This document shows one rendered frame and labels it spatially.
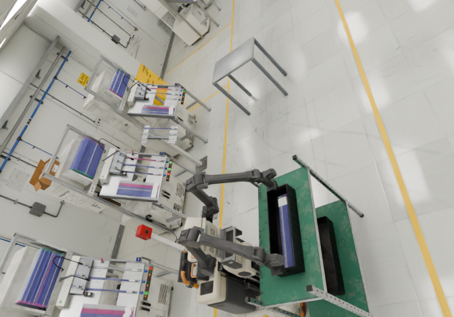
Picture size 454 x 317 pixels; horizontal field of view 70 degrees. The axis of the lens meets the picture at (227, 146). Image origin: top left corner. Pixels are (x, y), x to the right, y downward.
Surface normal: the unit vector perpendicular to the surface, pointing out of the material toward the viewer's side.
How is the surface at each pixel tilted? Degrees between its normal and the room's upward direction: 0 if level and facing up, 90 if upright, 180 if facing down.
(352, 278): 0
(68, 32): 90
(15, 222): 90
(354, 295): 0
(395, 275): 0
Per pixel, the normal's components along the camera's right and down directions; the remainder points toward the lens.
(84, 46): -0.04, 0.77
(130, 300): 0.09, -0.63
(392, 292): -0.66, -0.49
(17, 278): 0.75, -0.39
